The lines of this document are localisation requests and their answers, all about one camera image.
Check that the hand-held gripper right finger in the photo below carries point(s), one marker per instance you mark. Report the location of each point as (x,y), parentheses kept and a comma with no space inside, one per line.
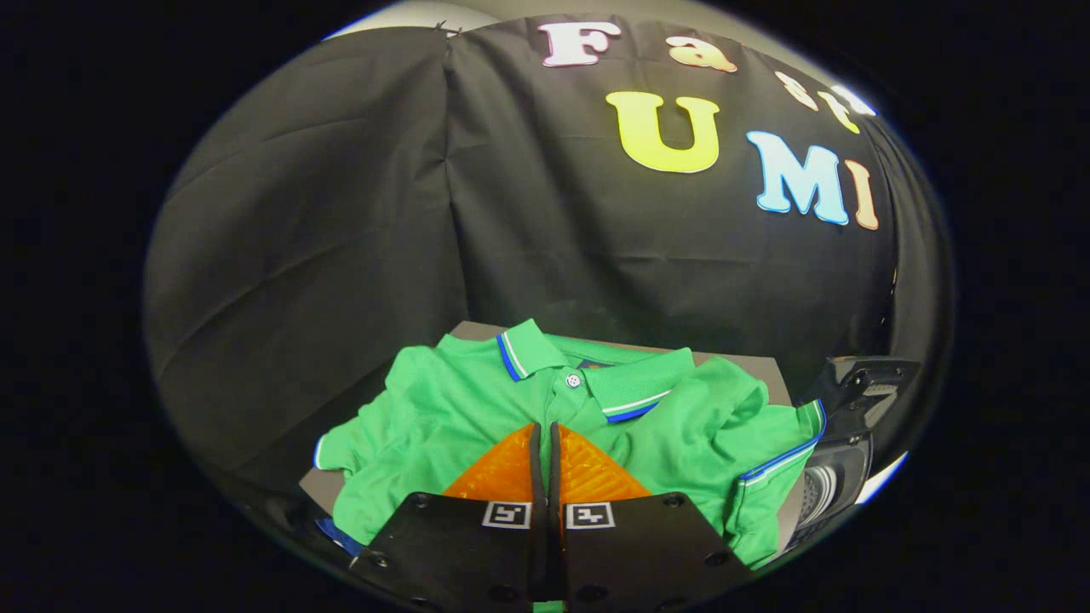
(639,545)

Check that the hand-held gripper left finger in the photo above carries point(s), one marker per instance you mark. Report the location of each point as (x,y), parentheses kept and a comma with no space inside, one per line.
(460,545)

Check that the green polo shirt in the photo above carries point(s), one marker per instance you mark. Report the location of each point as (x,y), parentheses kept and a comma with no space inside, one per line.
(443,409)

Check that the grey washing machine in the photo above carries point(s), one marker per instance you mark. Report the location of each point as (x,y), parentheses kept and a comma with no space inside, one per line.
(839,477)

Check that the dark washing machine lid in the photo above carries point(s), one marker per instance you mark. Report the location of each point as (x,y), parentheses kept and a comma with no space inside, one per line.
(869,383)

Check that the beige and black cabinet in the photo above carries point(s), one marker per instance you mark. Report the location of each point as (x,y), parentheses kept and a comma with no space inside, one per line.
(771,375)

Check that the white flat panel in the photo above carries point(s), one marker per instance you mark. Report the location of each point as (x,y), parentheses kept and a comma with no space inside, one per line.
(886,477)

